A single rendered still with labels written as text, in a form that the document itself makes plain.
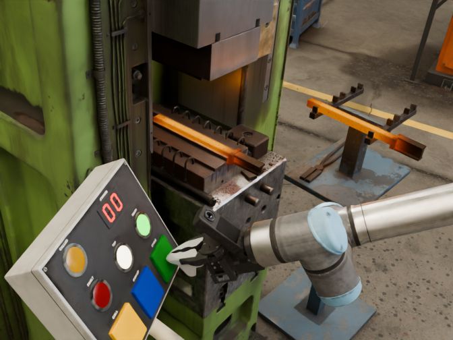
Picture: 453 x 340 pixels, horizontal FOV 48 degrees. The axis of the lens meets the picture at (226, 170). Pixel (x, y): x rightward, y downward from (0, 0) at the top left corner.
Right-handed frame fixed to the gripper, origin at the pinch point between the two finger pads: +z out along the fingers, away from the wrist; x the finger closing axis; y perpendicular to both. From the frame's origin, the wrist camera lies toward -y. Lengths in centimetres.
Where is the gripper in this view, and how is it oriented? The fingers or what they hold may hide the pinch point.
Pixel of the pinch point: (170, 254)
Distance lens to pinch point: 112.7
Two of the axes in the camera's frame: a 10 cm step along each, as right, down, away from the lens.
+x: 2.4, -5.4, 8.1
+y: 4.2, 8.1, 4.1
